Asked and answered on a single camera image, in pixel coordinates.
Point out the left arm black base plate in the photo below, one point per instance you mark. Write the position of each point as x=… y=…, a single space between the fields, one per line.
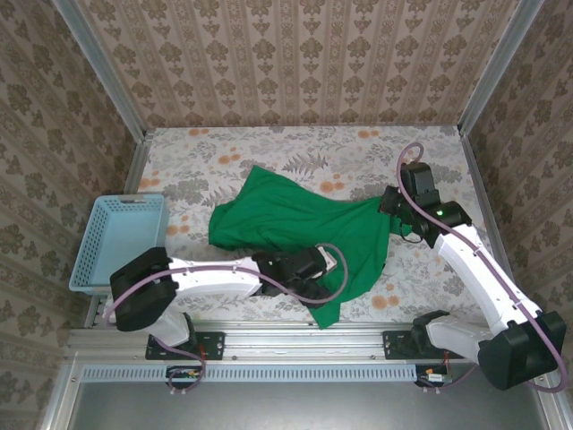
x=212 y=345

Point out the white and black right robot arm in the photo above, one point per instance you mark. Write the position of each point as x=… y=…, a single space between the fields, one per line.
x=474 y=269

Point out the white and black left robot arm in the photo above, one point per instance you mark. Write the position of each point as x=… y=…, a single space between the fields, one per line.
x=215 y=282

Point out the grey metal sheet panel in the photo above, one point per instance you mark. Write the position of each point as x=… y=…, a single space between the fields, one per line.
x=291 y=407

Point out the light blue plastic basket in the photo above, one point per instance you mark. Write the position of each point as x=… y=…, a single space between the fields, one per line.
x=121 y=233

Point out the small circuit board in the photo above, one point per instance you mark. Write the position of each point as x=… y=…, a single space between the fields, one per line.
x=183 y=374
x=432 y=377

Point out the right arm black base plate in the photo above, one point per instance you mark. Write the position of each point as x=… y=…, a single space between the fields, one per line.
x=394 y=345

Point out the floral table cloth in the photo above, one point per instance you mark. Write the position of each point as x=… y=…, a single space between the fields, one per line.
x=322 y=143

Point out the long aluminium mounting rail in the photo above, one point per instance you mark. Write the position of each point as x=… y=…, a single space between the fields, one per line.
x=304 y=342

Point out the green t-shirt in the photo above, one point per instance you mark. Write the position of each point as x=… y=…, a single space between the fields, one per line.
x=291 y=215

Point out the short aluminium frame bar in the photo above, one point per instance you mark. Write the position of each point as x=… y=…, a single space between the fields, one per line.
x=553 y=403
x=58 y=398

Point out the tall aluminium frame post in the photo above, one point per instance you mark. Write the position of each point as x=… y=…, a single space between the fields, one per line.
x=104 y=74
x=499 y=67

